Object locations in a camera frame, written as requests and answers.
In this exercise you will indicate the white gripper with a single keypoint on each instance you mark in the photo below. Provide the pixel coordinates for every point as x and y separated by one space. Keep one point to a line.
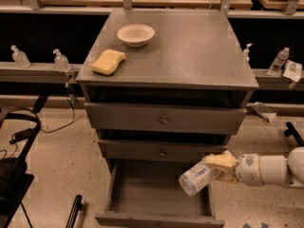
247 169

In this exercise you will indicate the clear plastic water bottle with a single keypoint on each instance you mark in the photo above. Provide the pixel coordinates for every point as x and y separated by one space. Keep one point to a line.
197 177

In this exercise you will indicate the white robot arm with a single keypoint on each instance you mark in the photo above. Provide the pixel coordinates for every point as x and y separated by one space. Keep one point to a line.
285 171

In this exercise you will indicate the top grey drawer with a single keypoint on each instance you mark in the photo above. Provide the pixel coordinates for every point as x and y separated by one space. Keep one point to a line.
165 118

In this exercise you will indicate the bottom grey open drawer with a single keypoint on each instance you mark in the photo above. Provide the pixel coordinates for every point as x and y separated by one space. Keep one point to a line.
147 194

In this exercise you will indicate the grey drawer cabinet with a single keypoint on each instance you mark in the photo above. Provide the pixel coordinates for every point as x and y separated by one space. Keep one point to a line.
194 59

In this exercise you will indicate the middle grey drawer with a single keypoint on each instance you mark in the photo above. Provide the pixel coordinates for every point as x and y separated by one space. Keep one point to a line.
157 151

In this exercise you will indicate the background clear water bottle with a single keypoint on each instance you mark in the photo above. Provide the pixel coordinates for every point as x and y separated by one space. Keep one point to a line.
279 61

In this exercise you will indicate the right small pump bottle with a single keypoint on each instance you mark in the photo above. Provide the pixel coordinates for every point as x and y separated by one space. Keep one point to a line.
246 52

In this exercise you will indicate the far left pump bottle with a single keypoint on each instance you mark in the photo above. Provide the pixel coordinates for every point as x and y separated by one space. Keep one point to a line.
19 57

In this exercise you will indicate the grey book on floor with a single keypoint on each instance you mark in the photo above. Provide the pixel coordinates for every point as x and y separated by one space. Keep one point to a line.
263 111

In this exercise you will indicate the black caster leg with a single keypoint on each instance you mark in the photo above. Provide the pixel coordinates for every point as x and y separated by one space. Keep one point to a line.
291 131

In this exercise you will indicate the white plastic packet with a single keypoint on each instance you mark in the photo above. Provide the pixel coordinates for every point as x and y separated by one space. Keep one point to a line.
292 71

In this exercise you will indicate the yellow sponge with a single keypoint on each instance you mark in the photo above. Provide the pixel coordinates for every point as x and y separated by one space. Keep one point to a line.
108 62

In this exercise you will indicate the white paper bowl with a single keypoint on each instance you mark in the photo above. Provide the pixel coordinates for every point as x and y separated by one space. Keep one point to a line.
136 35

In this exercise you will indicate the black power adapter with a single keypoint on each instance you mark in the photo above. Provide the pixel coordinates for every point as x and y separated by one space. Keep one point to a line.
21 135

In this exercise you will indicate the metal rail shelf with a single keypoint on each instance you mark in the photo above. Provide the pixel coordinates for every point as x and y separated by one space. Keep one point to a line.
36 73

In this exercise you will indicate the black chair frame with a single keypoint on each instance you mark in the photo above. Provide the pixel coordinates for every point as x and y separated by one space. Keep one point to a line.
14 181

